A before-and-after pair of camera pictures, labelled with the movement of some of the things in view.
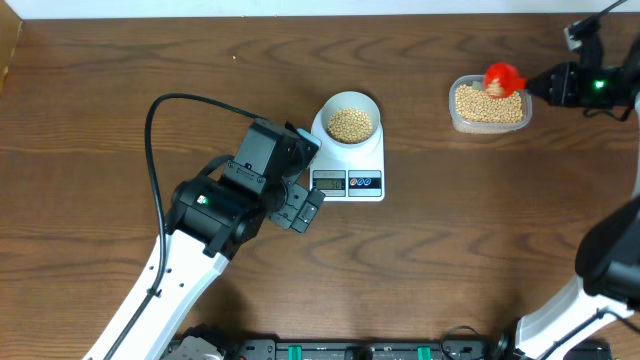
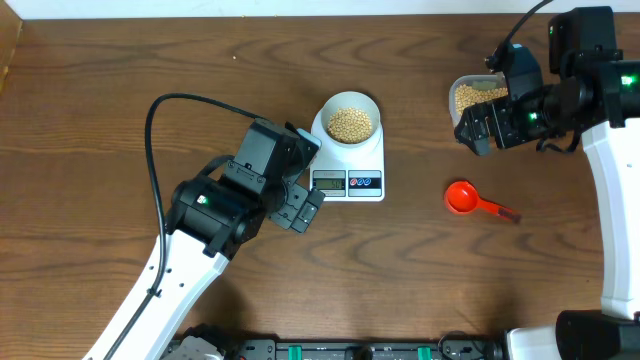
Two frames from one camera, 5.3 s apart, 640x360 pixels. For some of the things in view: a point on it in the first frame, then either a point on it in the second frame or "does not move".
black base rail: x=263 y=348 does not move
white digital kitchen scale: x=348 y=174 does not move
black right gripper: x=564 y=93 → x=505 y=134
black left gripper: x=300 y=206 does not move
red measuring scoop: x=502 y=80 → x=463 y=198
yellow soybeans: x=472 y=104 does not move
